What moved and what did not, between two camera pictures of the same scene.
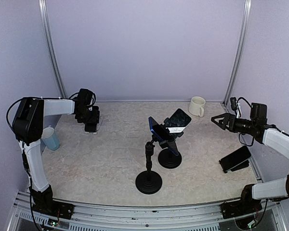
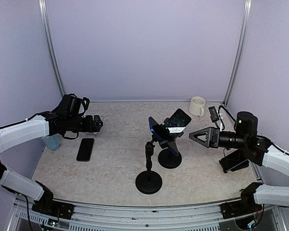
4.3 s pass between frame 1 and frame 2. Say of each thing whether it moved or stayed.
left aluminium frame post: stayed
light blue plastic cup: stayed
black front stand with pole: stayed
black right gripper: moved
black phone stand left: stayed
